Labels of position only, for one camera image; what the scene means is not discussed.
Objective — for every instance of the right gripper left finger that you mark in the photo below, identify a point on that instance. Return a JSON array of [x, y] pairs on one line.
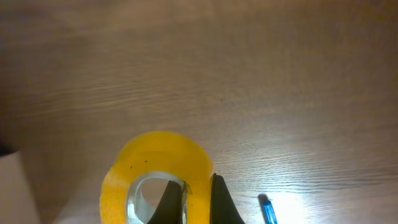
[[169, 209]]

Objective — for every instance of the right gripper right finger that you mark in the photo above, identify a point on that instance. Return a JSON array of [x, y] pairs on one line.
[[222, 207]]

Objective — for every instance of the blue white marker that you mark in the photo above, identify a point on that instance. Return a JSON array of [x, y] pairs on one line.
[[267, 209]]

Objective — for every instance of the yellow tape roll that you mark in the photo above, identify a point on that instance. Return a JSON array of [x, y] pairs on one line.
[[156, 155]]

